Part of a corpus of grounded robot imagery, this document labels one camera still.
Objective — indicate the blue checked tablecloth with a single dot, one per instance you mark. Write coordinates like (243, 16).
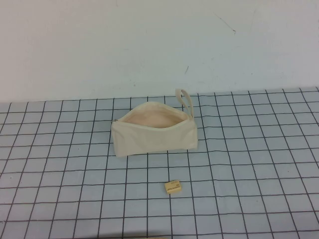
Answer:
(74, 186)

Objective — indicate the cream canvas pencil case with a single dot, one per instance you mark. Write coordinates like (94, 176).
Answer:
(149, 142)

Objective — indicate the yellow printed eraser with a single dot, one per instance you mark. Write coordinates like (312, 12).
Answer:
(172, 188)

